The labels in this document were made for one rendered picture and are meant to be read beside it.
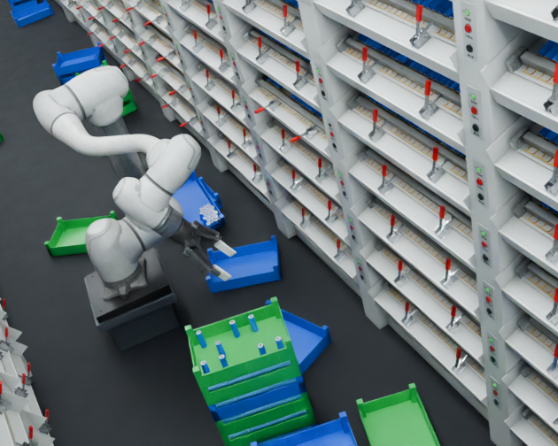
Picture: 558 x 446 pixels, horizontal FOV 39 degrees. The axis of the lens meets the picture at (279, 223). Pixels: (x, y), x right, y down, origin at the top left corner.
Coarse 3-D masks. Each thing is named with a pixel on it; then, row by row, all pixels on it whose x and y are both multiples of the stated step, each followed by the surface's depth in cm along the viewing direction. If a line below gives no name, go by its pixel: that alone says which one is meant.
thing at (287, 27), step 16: (224, 0) 272; (240, 0) 266; (256, 0) 261; (272, 0) 250; (288, 0) 246; (240, 16) 267; (256, 16) 255; (272, 16) 250; (288, 16) 243; (272, 32) 245; (288, 32) 238; (304, 32) 235; (304, 48) 230
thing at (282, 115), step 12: (252, 84) 294; (252, 96) 293; (264, 96) 290; (276, 108) 281; (288, 108) 278; (288, 120) 274; (300, 132) 266; (312, 144) 261; (324, 144) 256; (324, 156) 259
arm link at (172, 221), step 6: (168, 210) 228; (174, 210) 230; (168, 216) 227; (174, 216) 229; (180, 216) 230; (162, 222) 227; (168, 222) 227; (174, 222) 228; (180, 222) 229; (156, 228) 228; (162, 228) 228; (168, 228) 228; (174, 228) 228; (162, 234) 229; (168, 234) 229
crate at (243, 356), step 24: (264, 312) 246; (192, 336) 243; (216, 336) 246; (240, 336) 244; (264, 336) 242; (288, 336) 229; (192, 360) 233; (216, 360) 238; (240, 360) 236; (264, 360) 230; (288, 360) 232
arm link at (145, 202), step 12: (120, 180) 226; (132, 180) 223; (144, 180) 224; (120, 192) 221; (132, 192) 221; (144, 192) 222; (156, 192) 223; (168, 192) 225; (120, 204) 222; (132, 204) 222; (144, 204) 223; (156, 204) 224; (168, 204) 230; (132, 216) 225; (144, 216) 224; (156, 216) 225
